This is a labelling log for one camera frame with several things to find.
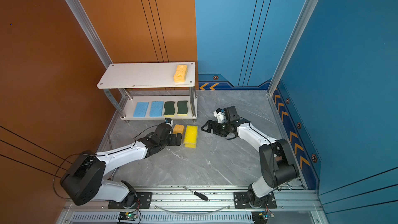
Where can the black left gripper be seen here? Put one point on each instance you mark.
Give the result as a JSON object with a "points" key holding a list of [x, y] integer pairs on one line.
{"points": [[174, 142]]}

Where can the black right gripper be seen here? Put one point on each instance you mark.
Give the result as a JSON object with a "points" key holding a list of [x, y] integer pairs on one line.
{"points": [[210, 123]]}

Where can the orange yellow sponge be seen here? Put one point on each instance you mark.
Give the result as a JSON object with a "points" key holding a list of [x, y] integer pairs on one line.
{"points": [[180, 74], [178, 129]]}

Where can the blue sponge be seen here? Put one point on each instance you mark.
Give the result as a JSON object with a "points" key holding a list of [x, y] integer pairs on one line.
{"points": [[141, 109], [156, 109]]}

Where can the green yellow scouring sponge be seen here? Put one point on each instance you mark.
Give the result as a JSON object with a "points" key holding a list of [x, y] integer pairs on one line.
{"points": [[169, 109], [182, 108]]}

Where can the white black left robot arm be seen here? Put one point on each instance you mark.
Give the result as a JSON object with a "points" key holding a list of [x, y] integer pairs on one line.
{"points": [[84, 180]]}

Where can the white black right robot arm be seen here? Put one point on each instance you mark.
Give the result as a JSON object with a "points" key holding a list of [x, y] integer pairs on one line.
{"points": [[277, 162]]}

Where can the white two-tier shelf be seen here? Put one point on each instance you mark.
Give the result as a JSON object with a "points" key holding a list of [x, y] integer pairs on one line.
{"points": [[120, 78]]}

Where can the left green circuit board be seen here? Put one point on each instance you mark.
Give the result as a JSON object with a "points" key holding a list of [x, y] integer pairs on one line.
{"points": [[128, 217]]}

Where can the green circuit board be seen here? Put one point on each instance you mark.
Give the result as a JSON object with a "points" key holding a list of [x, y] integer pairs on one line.
{"points": [[260, 217], [128, 217]]}

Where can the right green circuit board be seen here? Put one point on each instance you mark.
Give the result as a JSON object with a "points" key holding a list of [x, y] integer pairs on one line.
{"points": [[260, 217]]}

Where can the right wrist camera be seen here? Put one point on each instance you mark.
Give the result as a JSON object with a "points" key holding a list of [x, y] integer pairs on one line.
{"points": [[220, 115]]}

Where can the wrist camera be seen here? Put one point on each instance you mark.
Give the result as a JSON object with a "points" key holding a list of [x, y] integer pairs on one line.
{"points": [[220, 115], [168, 121]]}

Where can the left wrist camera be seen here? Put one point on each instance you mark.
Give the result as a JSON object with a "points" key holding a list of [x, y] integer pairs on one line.
{"points": [[168, 121]]}

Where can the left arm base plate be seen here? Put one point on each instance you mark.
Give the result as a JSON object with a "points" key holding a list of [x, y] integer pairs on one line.
{"points": [[138, 200]]}

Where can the black handled screwdriver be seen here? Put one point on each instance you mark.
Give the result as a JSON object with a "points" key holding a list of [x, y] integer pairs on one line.
{"points": [[199, 195]]}

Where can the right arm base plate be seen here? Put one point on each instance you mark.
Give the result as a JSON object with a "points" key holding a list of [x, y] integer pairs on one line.
{"points": [[249, 200]]}

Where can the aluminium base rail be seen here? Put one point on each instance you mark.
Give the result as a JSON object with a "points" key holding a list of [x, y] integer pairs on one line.
{"points": [[175, 205]]}

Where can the right aluminium corner post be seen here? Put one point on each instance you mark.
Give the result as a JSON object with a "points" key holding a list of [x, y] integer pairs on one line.
{"points": [[301, 23]]}

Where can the aluminium corner post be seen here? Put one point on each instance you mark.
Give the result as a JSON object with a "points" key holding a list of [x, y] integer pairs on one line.
{"points": [[81, 16], [301, 23]]}

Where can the left aluminium corner post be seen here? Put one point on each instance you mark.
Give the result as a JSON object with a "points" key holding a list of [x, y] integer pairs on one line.
{"points": [[81, 16]]}

